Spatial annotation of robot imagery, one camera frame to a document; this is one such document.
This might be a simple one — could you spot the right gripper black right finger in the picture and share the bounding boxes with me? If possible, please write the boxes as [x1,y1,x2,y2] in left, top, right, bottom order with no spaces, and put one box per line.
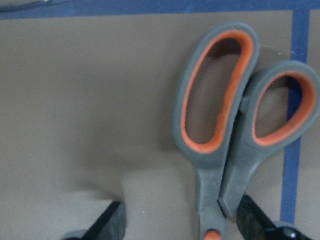
[236,194,310,240]

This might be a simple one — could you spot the grey orange scissors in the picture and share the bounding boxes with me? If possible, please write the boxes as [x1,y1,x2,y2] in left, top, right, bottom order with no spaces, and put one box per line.
[173,21,320,240]

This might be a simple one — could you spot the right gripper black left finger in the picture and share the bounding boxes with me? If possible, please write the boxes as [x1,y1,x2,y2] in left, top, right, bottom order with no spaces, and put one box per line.
[62,201,127,240]

